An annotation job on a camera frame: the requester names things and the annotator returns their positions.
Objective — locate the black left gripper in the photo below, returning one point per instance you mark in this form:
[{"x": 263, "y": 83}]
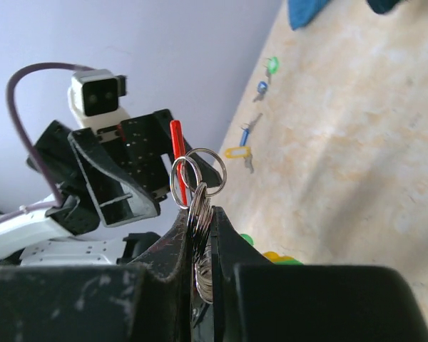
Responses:
[{"x": 115, "y": 176}]

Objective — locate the key with light blue tag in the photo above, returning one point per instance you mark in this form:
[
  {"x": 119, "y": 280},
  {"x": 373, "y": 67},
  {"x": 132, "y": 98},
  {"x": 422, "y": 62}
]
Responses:
[{"x": 247, "y": 130}]

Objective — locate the key with yellow tag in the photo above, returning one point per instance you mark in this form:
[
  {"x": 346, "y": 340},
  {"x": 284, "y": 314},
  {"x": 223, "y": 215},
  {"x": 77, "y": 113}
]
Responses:
[{"x": 242, "y": 152}]

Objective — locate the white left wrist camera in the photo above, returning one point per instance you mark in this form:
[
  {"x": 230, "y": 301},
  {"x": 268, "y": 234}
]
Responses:
[{"x": 94, "y": 98}]

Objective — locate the keys with coloured tags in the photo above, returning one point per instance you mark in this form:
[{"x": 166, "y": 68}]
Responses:
[{"x": 274, "y": 257}]

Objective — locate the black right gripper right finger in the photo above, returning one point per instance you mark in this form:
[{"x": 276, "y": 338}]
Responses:
[{"x": 257, "y": 300}]

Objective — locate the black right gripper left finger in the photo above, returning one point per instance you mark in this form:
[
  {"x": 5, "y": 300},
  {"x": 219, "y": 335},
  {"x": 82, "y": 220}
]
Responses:
[{"x": 135, "y": 288}]

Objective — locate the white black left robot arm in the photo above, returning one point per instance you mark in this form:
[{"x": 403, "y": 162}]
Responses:
[{"x": 33, "y": 226}]

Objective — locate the metal key organizer red handle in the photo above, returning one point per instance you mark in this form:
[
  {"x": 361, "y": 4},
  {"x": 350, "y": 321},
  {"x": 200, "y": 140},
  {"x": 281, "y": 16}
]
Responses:
[{"x": 190, "y": 193}]

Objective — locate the key with dark blue tag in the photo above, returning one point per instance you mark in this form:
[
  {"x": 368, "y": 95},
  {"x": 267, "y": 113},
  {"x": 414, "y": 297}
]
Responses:
[{"x": 262, "y": 89}]

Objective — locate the key with green tag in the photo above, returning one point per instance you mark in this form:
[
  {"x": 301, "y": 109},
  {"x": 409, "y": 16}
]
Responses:
[{"x": 271, "y": 67}]

